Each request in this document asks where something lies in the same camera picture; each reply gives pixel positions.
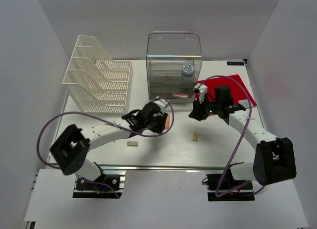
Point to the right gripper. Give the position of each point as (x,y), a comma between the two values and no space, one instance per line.
(197,112)

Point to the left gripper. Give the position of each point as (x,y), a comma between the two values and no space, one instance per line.
(160,127)

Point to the small yellow sharpener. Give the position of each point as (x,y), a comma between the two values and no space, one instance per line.
(195,137)

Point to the blue cleaning gel jar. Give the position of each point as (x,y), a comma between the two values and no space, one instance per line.
(187,72)

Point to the clear acrylic drawer organizer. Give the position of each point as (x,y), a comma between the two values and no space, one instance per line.
(167,52)

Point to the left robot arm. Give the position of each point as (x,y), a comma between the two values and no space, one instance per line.
(73,145)

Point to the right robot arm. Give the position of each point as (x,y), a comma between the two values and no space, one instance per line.
(274,159)

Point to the grey eraser block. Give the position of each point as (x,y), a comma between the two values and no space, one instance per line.
(132,144)

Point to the dark label sticker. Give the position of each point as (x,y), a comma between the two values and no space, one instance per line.
(235,63)

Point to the white plastic file rack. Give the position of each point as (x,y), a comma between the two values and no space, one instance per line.
(95,82)

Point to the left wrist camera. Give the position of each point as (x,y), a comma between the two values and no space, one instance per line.
(162,104)

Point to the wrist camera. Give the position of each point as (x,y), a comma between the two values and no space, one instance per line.
(200,91)
(162,104)

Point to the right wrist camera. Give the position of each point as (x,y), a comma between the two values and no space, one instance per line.
(200,91)

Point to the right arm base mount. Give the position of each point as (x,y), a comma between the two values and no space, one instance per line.
(244,193)

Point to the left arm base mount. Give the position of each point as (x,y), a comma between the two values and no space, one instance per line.
(112,187)

